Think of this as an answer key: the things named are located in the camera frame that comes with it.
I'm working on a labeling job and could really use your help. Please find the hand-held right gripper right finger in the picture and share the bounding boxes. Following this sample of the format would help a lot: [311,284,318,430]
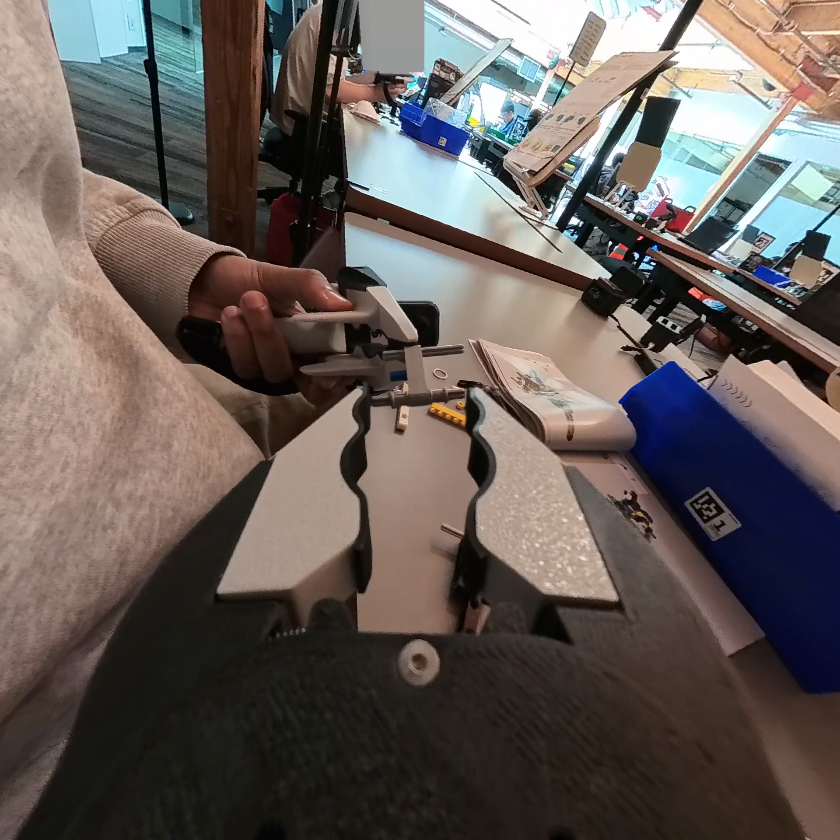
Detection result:
[462,388,621,624]

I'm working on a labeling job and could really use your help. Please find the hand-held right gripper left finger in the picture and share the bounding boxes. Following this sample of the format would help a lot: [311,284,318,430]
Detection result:
[217,387,373,621]

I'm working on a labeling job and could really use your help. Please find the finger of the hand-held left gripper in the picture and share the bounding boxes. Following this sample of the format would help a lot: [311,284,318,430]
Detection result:
[298,348,387,383]
[354,285,421,345]

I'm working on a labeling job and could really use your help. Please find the grey lego axle assembly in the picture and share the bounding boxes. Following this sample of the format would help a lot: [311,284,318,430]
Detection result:
[369,341,468,411]

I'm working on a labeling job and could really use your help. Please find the person's left forearm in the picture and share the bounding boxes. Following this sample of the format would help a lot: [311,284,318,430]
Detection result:
[82,171,247,342]

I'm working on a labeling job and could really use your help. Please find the tan and black lego piece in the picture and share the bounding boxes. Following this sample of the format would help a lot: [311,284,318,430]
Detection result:
[451,541,493,635]

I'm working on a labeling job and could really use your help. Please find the printed lego instruction sheet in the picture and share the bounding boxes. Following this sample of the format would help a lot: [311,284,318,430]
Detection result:
[561,451,767,657]

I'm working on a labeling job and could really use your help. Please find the person's left hand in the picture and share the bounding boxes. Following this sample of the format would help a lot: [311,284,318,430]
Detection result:
[187,255,355,403]

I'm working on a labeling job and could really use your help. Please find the person's tan pants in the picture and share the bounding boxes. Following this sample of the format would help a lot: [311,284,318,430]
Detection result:
[190,364,358,460]

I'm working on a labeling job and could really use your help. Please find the red bag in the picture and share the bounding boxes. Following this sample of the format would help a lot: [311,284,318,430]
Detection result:
[266,192,337,268]

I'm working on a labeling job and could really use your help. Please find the stack of instruction booklets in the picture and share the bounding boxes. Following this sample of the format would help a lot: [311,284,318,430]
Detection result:
[468,337,639,452]

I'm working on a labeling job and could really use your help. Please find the small blue bin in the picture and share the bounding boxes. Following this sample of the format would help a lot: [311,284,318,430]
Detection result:
[399,100,471,156]

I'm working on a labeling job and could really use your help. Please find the black tripod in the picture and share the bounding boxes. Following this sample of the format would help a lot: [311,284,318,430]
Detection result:
[289,0,362,266]

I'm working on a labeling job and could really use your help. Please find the blue plastic bin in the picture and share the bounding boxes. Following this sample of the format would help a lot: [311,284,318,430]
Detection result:
[619,360,840,695]

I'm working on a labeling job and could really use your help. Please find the black clamp device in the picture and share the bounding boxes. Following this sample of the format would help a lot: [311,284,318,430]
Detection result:
[638,315,688,350]

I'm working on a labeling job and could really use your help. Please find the black floor stand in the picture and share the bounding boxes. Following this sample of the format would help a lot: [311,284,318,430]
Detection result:
[141,0,196,226]

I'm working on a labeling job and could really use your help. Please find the cardboard sign board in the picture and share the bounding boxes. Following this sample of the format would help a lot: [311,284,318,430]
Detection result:
[502,51,678,188]

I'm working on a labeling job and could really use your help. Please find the black slanted pole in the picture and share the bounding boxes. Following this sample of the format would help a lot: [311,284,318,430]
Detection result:
[556,0,704,231]

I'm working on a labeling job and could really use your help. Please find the small hanging sign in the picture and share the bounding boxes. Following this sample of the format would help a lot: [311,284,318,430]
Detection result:
[570,12,608,68]

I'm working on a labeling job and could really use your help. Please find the black laptop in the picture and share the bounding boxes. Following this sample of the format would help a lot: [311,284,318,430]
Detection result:
[682,217,739,253]

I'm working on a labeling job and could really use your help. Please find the wooden post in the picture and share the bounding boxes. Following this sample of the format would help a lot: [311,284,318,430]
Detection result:
[200,0,268,258]

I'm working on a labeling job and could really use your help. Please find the black cable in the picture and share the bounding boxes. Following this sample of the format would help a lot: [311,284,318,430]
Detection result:
[610,315,719,388]

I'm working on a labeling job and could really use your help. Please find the black cube camera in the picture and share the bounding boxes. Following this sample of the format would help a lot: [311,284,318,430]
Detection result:
[580,276,629,319]

